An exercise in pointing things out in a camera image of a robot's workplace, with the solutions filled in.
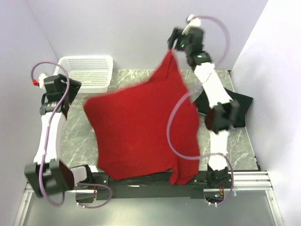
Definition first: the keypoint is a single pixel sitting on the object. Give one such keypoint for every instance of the white perforated plastic basket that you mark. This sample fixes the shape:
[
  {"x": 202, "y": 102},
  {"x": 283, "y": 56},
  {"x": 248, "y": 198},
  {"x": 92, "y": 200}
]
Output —
[{"x": 94, "y": 72}]

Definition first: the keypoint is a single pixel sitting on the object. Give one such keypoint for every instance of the aluminium frame rail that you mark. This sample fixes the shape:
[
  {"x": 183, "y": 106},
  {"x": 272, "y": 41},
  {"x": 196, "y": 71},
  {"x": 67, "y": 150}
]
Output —
[{"x": 240, "y": 181}]

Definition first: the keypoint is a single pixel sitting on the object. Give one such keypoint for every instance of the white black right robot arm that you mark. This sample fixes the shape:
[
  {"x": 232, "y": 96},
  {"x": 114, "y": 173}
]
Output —
[{"x": 223, "y": 109}]

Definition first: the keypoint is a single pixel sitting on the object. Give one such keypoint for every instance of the red t-shirt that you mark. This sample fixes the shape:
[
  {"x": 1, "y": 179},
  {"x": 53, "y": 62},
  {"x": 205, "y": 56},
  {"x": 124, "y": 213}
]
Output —
[{"x": 131, "y": 127}]

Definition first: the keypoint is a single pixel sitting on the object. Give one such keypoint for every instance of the folded black t-shirt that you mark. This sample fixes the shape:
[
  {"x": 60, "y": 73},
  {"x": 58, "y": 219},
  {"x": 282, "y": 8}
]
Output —
[{"x": 244, "y": 101}]

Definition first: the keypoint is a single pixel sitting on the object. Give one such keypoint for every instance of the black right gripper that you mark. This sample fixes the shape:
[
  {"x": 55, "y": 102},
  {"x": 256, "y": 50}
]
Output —
[{"x": 175, "y": 36}]

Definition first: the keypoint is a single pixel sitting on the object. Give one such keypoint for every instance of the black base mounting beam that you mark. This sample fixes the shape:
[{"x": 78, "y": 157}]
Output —
[{"x": 158, "y": 185}]

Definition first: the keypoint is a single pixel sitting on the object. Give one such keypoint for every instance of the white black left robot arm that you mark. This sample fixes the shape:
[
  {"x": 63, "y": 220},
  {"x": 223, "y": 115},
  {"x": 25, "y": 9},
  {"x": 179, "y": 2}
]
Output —
[{"x": 47, "y": 174}]

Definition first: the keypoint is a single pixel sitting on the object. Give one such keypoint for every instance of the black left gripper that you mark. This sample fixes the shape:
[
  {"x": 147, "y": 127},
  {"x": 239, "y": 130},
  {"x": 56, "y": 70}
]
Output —
[{"x": 71, "y": 87}]

